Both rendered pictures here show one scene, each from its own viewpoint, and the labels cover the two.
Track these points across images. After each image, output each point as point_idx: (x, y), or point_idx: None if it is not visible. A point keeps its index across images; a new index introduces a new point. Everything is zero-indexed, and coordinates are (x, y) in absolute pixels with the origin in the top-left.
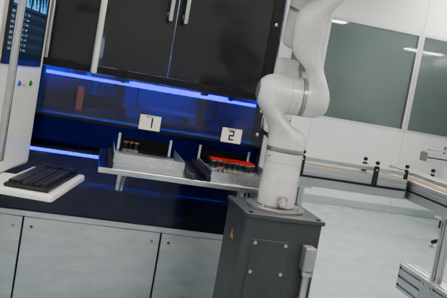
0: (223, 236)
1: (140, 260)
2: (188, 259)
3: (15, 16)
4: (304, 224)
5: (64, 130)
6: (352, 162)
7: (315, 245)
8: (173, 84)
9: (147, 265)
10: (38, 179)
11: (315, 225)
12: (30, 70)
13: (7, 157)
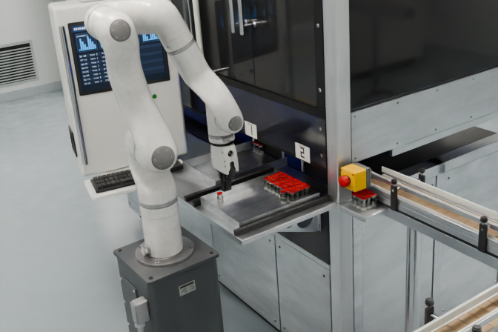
0: None
1: (267, 255)
2: (294, 268)
3: (89, 59)
4: (138, 277)
5: None
6: (481, 207)
7: (150, 301)
8: (258, 93)
9: (271, 261)
10: (110, 179)
11: (143, 281)
12: (149, 87)
13: None
